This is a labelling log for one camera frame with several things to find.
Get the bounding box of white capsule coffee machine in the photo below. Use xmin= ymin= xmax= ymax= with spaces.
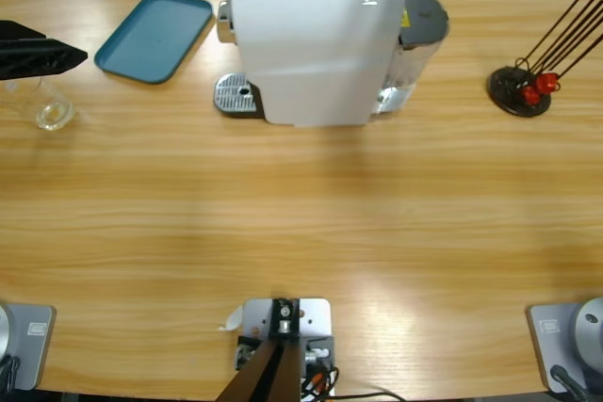
xmin=214 ymin=0 xmax=451 ymax=129

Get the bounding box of black capsule holder with rods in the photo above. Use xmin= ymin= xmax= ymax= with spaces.
xmin=487 ymin=0 xmax=603 ymax=119

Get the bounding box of black mount cable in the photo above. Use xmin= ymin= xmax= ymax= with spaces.
xmin=301 ymin=363 xmax=406 ymax=402

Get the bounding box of dark camera post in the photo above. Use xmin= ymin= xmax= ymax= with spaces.
xmin=214 ymin=297 xmax=302 ymax=402

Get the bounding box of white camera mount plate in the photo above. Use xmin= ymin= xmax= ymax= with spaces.
xmin=235 ymin=297 xmax=340 ymax=398

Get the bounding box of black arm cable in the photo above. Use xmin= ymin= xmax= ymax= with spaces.
xmin=0 ymin=354 xmax=23 ymax=392
xmin=549 ymin=363 xmax=590 ymax=402

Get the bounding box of clear glass cup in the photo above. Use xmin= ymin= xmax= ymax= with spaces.
xmin=0 ymin=75 xmax=76 ymax=131

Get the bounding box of metal drip tray grate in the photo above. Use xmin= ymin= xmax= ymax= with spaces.
xmin=213 ymin=72 xmax=265 ymax=120

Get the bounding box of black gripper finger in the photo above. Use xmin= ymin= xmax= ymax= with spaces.
xmin=0 ymin=37 xmax=90 ymax=81
xmin=0 ymin=20 xmax=49 ymax=43

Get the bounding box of blue plastic tray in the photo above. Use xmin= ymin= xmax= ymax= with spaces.
xmin=93 ymin=0 xmax=216 ymax=86

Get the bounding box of white tape tab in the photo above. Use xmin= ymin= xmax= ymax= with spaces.
xmin=217 ymin=305 xmax=245 ymax=332

